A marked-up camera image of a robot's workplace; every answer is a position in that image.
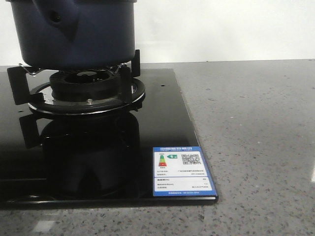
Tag black pot support grate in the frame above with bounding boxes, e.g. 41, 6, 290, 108
7, 50, 145, 116

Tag black glass gas stove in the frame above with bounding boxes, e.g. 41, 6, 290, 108
0, 69, 219, 209

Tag black gas burner head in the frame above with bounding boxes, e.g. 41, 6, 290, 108
50, 71, 120, 102

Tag dark blue cooking pot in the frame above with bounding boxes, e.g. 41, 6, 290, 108
10, 0, 135, 70

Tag blue energy label sticker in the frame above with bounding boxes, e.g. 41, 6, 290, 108
153, 146, 217, 197

